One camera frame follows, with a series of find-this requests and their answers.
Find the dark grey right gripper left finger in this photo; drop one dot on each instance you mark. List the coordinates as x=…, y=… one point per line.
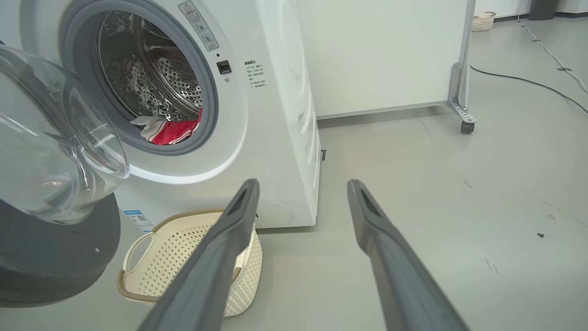
x=206, y=276

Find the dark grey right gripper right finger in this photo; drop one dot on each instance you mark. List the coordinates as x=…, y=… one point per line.
x=399, y=276

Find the red white-striped garment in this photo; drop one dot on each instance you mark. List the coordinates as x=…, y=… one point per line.
x=177, y=133

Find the black washing machine glass door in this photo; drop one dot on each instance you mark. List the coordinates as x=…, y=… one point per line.
x=46, y=257

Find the cream perforated laundry basket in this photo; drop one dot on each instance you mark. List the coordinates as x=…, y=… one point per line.
x=174, y=253

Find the white washing machine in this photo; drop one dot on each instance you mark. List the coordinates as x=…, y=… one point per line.
x=266, y=138

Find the small cream basket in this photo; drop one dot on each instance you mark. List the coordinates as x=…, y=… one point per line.
x=483, y=22

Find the white partition panel on casters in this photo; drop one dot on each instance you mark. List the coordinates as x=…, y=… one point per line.
x=381, y=55

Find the dark grey bin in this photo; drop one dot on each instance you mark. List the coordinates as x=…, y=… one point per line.
x=542, y=9

